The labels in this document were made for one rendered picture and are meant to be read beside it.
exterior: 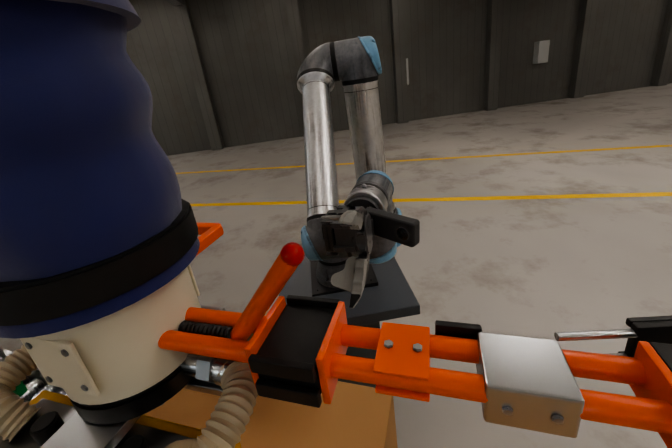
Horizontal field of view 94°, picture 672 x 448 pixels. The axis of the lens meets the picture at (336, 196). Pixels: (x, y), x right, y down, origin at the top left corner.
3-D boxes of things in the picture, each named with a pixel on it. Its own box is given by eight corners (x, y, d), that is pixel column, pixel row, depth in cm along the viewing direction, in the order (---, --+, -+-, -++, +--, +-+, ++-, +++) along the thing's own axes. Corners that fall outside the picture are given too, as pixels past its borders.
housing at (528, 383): (484, 426, 27) (486, 389, 26) (474, 361, 33) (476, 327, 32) (579, 444, 25) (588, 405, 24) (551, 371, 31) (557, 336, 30)
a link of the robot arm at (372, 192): (389, 222, 70) (386, 181, 66) (386, 233, 65) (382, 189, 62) (349, 222, 72) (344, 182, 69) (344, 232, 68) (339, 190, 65)
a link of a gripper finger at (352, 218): (309, 224, 46) (329, 232, 55) (348, 224, 44) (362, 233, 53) (311, 203, 47) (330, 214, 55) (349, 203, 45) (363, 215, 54)
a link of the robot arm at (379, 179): (396, 202, 81) (393, 165, 77) (390, 225, 70) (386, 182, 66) (360, 204, 84) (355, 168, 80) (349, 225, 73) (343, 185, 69)
